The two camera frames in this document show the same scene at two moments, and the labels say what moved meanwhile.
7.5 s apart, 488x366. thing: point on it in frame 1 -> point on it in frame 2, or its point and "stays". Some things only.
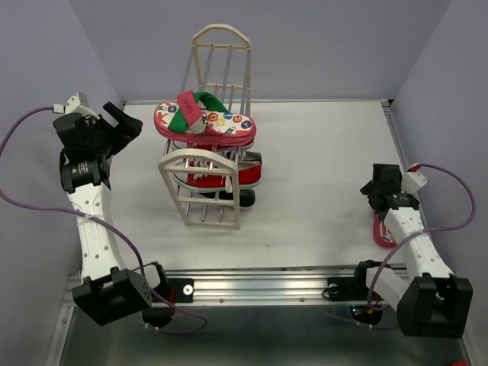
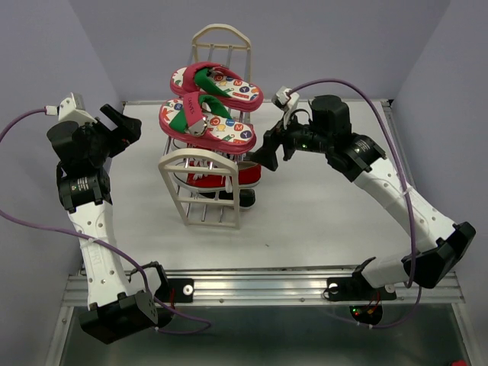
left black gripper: (129, 127) stays
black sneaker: (247, 197) stays
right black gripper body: (367, 187) -> (297, 137)
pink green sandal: (383, 239) -> (218, 83)
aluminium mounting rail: (286, 287) stays
